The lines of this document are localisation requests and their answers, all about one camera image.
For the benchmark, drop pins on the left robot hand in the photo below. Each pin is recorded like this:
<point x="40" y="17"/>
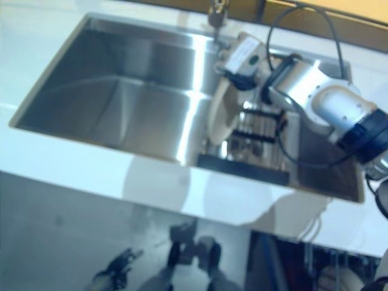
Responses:
<point x="121" y="269"/>

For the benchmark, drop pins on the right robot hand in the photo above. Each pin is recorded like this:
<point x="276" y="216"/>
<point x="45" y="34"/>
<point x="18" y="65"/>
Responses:
<point x="242" y="82"/>

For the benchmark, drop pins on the chrome gooseneck faucet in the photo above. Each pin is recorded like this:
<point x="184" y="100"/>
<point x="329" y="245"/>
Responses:
<point x="216" y="18"/>

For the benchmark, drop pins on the black sink drying rack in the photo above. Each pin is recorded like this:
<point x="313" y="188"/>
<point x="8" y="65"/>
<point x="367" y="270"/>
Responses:
<point x="242" y="172"/>

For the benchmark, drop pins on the glossy grey cabinet front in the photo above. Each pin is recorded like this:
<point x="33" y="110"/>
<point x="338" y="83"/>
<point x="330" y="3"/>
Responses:
<point x="60" y="197"/>

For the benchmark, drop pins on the stainless steel sink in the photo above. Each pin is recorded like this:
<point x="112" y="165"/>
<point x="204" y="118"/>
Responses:
<point x="121" y="106"/>

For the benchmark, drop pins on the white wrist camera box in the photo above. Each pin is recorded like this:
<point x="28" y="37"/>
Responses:
<point x="242" y="53"/>

